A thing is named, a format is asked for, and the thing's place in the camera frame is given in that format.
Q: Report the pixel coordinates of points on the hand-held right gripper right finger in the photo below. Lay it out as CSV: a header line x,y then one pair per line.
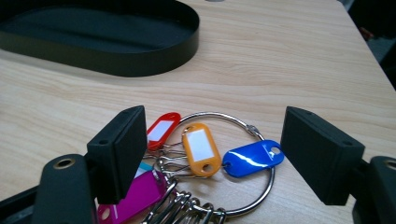
x,y
320,155

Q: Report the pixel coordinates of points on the black oval tray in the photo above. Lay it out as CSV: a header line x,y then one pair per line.
x,y
93,34

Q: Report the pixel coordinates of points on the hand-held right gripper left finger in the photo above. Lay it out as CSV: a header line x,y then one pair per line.
x,y
116,155

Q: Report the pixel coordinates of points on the cluster of small split rings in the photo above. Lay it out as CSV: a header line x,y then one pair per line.
x,y
184,203

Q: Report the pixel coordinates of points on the red key tag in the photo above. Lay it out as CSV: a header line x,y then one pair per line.
x,y
169,117

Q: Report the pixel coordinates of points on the orange key tag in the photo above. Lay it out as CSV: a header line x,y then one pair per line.
x,y
195,168

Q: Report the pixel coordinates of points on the magenta key tag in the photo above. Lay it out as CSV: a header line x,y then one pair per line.
x,y
143,193

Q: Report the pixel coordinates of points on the light blue key tag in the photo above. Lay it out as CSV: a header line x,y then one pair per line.
x,y
145,167

